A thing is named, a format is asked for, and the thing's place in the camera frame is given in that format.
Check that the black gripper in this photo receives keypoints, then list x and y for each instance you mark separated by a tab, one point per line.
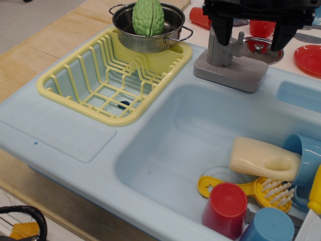
223	12

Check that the grey toy faucet with lever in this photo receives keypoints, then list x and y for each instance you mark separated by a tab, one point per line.
227	65

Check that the red cup on table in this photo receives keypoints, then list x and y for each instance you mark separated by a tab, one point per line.
261	29

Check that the steel pot lid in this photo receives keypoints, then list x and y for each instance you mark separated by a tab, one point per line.
260	49

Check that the grey toy knife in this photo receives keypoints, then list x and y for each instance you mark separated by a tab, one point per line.
307	38

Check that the red cup behind faucet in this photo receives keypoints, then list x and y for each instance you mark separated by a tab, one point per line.
197	17

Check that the red plate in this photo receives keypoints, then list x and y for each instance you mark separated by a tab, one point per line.
308	59

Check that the green toy vegetable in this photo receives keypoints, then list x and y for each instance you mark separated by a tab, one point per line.
148	18

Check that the steel pot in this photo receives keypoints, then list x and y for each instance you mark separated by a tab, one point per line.
174	29

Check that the cream toy bottle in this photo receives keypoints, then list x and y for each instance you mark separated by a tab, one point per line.
258	158

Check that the blue cup lying sideways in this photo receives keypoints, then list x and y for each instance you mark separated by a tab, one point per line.
309	149

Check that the yellow dish rack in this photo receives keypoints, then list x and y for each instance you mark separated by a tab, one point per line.
109	83

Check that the yellow dish brush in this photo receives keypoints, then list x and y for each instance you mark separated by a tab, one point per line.
267	192

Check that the light blue toy sink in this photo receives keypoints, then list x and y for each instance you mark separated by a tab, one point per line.
146	172

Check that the yellow toy bottle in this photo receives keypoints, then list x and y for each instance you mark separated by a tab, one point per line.
314	196

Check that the red cup in sink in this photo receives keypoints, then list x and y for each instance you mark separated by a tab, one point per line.
225	210

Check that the blue cup front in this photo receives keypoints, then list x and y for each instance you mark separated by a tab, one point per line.
269	224

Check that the white object corner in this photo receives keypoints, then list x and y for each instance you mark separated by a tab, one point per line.
310	229

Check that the orange object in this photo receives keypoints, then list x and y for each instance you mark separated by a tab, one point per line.
24	230

